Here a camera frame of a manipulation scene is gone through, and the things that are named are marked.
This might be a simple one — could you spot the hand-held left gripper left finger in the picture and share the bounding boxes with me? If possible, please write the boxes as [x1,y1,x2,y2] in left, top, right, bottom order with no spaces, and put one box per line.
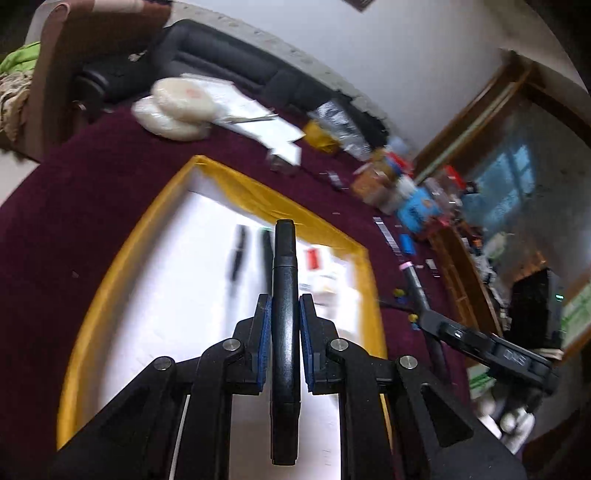
[48,294,273,480]

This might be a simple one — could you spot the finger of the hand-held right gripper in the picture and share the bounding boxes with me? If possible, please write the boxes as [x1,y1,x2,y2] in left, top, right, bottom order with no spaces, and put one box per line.
[418,308,491,357]

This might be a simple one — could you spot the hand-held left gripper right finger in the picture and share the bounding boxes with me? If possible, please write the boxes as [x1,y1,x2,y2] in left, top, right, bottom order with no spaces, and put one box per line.
[299,294,529,480]

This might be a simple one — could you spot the plain black marker pen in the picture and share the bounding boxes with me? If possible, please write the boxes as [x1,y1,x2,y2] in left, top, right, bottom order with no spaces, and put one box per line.
[269,219,303,466]

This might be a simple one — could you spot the pink-capped black marker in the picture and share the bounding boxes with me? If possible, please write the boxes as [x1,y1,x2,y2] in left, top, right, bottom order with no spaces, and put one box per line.
[398,261,450,381]

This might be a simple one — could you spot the yellow cardboard box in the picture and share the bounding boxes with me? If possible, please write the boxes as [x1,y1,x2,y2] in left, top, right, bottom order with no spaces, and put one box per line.
[55,154,393,480]

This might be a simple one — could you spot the person's right hand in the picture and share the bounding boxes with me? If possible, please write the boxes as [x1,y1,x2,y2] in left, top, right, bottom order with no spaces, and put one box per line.
[478,390,536,455]

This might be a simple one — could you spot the black electronic box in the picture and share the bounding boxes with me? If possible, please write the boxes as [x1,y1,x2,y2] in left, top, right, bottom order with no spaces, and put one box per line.
[510,268,566,352]

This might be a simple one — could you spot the clear jar with blue label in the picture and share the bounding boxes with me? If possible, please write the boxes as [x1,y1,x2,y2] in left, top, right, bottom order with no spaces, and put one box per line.
[397,166,465,234]

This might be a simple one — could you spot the white plastic jar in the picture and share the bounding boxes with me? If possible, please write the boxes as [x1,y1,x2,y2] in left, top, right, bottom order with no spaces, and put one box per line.
[385,178,419,215]

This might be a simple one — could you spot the clear jar with orange label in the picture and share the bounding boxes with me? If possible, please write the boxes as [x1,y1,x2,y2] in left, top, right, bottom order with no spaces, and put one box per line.
[351,159,393,204]

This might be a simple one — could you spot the red-lidded jar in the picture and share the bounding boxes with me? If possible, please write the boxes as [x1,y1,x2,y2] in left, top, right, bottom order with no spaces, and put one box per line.
[383,150,414,178]

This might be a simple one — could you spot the white papers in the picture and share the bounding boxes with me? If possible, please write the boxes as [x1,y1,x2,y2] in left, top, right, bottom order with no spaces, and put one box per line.
[180,71,305,164]

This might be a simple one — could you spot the round white wrapped cake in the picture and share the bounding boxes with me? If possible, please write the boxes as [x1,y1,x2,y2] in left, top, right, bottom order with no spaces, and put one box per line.
[152,78,222,123]
[131,97,211,141]

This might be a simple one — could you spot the dark leather sofa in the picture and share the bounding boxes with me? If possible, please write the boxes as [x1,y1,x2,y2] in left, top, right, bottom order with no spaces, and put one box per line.
[76,19,389,144]

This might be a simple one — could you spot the patterned blanket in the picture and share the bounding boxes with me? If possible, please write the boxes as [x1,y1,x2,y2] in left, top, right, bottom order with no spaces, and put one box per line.
[0,71,35,144]

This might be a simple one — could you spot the brown armchair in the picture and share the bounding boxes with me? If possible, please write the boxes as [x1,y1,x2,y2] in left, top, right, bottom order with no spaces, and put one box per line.
[23,0,171,162]

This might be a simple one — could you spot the green cloth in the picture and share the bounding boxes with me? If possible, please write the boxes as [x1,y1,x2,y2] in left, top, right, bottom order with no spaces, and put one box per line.
[0,41,42,75]

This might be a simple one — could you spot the bamboo print wall panel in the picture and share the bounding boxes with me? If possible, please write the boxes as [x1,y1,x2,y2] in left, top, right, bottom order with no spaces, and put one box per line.
[561,286,591,342]

